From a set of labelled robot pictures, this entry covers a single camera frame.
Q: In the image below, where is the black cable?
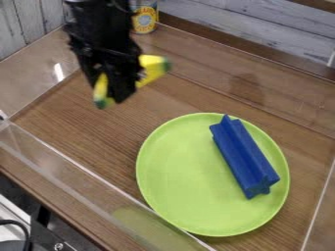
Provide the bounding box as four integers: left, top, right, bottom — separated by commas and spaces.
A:
0, 219, 33, 251

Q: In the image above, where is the clear acrylic front wall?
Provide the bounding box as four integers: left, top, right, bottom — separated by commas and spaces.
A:
0, 111, 216, 251

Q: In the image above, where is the green round plate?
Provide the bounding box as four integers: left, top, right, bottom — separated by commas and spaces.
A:
136, 113, 291, 237

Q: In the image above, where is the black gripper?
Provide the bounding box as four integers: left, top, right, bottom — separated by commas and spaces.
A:
64, 0, 143, 103

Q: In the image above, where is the blue star-shaped block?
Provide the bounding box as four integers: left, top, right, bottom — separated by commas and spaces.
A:
209, 115, 280, 199

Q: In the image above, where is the yellow labelled tin can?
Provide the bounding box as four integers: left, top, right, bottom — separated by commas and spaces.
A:
129, 0, 159, 34

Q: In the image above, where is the yellow toy banana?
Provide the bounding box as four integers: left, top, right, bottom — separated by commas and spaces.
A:
93, 55, 171, 109

